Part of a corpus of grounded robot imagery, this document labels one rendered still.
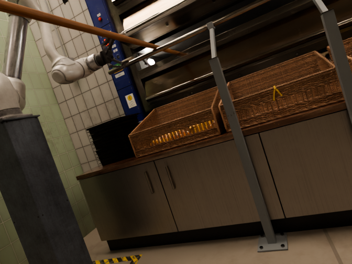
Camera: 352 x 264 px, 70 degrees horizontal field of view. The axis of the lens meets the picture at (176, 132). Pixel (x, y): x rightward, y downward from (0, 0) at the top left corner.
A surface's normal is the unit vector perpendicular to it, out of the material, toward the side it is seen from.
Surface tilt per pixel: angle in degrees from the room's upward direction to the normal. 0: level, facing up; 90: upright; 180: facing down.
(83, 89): 90
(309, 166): 90
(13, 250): 90
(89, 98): 90
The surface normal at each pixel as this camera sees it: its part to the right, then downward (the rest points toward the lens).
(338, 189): -0.36, 0.18
